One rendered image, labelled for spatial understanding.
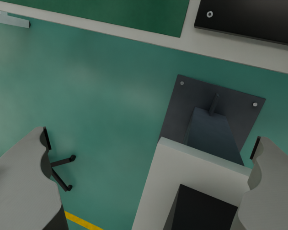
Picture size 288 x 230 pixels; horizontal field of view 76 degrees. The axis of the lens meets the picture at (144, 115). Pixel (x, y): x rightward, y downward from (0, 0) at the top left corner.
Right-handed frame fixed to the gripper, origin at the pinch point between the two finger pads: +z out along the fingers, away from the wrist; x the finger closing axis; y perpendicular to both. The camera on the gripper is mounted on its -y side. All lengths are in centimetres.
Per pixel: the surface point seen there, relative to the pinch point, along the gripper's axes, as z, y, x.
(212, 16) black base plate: 22.4, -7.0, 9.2
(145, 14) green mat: 27.5, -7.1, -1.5
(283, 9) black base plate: 20.1, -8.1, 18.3
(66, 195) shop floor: 99, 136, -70
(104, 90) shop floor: 106, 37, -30
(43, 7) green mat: 33.9, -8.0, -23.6
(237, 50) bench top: 22.4, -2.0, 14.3
